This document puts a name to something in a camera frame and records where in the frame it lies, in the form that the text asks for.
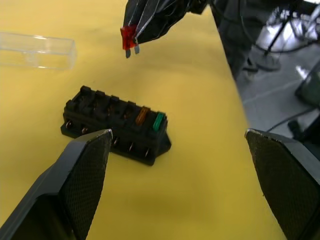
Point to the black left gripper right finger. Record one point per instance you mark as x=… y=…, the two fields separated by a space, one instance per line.
x=282 y=180

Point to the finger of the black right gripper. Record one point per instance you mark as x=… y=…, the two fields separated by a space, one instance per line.
x=163 y=17
x=133 y=11

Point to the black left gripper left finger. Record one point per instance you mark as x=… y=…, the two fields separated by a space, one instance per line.
x=75 y=180

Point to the red blade fuse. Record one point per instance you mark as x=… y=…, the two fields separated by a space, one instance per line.
x=128 y=37

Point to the black fuse box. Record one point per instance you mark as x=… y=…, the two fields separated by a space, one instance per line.
x=110 y=120

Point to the orange blade fuse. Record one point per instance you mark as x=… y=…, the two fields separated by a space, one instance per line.
x=142 y=116

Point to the dark box on floor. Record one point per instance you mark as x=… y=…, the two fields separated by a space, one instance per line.
x=310 y=85

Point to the green blade fuse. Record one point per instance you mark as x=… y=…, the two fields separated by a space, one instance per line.
x=158 y=122

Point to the clear plastic fuse box cover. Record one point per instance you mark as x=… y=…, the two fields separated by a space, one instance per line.
x=35 y=51

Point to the person's dark trouser legs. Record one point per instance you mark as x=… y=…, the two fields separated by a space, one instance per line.
x=232 y=35

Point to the black tripod stand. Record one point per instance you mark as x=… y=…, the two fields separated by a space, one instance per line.
x=271 y=55

